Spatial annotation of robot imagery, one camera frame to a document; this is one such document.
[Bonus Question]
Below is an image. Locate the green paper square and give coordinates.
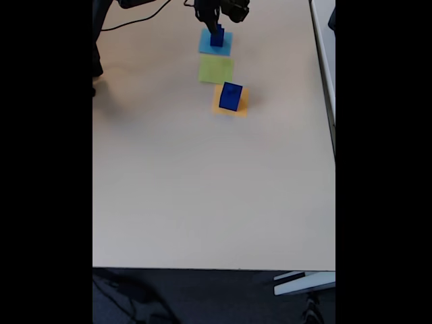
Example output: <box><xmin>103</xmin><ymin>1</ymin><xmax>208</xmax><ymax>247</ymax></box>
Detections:
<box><xmin>197</xmin><ymin>55</ymin><xmax>235</xmax><ymax>85</ymax></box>

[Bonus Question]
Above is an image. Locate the white table foot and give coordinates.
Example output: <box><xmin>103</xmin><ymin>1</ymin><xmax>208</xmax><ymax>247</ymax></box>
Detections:
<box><xmin>273</xmin><ymin>271</ymin><xmax>336</xmax><ymax>296</ymax></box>

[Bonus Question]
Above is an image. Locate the medium blue cube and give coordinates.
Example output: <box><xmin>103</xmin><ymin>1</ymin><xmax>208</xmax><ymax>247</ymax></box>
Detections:
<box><xmin>209</xmin><ymin>29</ymin><xmax>225</xmax><ymax>47</ymax></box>

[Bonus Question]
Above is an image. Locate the white neighbouring table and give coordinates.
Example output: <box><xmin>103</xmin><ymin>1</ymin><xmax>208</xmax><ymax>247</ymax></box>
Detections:
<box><xmin>308</xmin><ymin>0</ymin><xmax>336</xmax><ymax>159</ymax></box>

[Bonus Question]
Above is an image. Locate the black camera box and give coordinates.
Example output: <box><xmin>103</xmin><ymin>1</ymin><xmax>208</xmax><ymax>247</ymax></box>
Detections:
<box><xmin>221</xmin><ymin>0</ymin><xmax>250</xmax><ymax>24</ymax></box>

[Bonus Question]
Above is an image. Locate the orange paper square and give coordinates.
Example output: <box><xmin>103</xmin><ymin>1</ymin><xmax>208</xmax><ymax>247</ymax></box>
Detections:
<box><xmin>211</xmin><ymin>84</ymin><xmax>251</xmax><ymax>119</ymax></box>

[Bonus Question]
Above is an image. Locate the blue paper square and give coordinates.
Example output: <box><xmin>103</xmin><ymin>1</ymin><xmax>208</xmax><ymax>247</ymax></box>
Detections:
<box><xmin>198</xmin><ymin>28</ymin><xmax>234</xmax><ymax>57</ymax></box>

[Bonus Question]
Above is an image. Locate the large blue cube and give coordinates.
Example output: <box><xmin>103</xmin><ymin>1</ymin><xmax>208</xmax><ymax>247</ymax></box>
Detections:
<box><xmin>219</xmin><ymin>81</ymin><xmax>244</xmax><ymax>113</ymax></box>

